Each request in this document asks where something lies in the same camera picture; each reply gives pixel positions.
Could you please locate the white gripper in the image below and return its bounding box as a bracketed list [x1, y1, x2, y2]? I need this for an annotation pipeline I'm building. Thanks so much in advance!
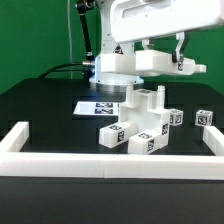
[110, 0, 224, 71]

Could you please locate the white chair back frame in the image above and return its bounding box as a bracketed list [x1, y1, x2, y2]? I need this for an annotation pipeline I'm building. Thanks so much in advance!
[101, 50, 207, 77]

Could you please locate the white chair seat block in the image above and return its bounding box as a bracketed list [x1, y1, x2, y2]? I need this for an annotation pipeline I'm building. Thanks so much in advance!
[118, 82, 170, 136]

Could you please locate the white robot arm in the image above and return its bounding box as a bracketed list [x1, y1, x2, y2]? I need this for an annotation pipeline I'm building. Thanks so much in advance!
[90, 0, 224, 87]

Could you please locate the white tagged cube near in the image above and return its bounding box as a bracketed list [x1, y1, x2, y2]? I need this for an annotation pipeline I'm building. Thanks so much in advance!
[170, 108, 183, 126]

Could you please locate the white tagged cube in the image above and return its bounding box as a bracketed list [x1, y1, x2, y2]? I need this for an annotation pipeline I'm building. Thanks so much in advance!
[170, 108, 183, 126]
[195, 110, 213, 126]

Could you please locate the white tagged cube far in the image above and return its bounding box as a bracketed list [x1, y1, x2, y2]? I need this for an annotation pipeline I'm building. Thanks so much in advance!
[195, 110, 213, 126]

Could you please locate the white tag marker sheet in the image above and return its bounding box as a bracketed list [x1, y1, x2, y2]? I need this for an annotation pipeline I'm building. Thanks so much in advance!
[73, 101, 119, 116]

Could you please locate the black cable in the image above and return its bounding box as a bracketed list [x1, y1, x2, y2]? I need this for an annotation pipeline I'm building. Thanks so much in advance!
[38, 61, 96, 80]

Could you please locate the white hanging cable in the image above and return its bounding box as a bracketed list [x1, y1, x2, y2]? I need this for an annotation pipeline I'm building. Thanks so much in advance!
[66, 0, 74, 80]

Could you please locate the white U-shaped fence frame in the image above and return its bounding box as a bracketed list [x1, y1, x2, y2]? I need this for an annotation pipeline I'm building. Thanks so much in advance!
[0, 122, 224, 180]

